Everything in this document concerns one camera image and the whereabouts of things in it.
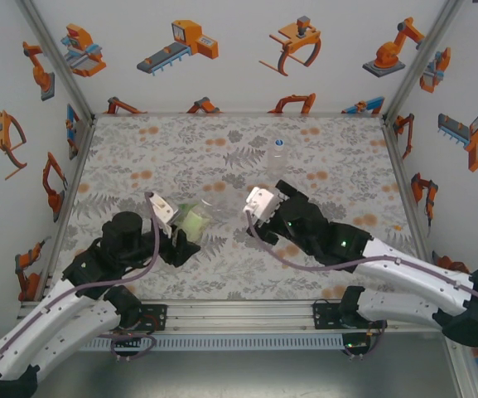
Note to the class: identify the right controller circuit board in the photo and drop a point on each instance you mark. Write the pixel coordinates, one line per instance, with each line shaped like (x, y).
(356, 344)

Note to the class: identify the controller circuit board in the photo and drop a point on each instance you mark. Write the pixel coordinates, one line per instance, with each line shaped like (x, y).
(127, 338)
(356, 344)

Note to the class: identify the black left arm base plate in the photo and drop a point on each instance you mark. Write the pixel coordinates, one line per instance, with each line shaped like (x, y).
(155, 317)

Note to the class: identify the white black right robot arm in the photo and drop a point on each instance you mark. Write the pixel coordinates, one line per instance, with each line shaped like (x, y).
(408, 278)

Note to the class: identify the floral patterned table mat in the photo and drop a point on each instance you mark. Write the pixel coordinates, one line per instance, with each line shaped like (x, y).
(160, 149)

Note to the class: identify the aluminium table edge rail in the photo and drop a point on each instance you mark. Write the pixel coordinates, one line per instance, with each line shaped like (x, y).
(238, 315)

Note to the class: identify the clear plastic bottle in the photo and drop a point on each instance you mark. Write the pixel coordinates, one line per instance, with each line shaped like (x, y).
(277, 159)

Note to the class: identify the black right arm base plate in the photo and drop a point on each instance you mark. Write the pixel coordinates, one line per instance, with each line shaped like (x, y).
(325, 315)

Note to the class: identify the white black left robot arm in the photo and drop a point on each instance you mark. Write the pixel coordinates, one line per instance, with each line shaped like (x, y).
(48, 327)

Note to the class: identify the thin aluminium wall rail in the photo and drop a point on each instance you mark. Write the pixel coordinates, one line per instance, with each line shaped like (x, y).
(238, 113)

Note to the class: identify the left controller circuit board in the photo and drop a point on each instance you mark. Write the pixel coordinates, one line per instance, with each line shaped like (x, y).
(127, 338)

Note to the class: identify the yellow label plastic bottle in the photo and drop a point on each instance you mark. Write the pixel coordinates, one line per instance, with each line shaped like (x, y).
(195, 224)

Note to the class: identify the aluminium side frame rail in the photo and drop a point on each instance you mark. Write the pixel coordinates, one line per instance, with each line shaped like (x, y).
(404, 195)
(70, 199)

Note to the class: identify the aluminium frame post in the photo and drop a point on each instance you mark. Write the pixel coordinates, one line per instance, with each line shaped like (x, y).
(56, 62)
(421, 62)
(464, 369)

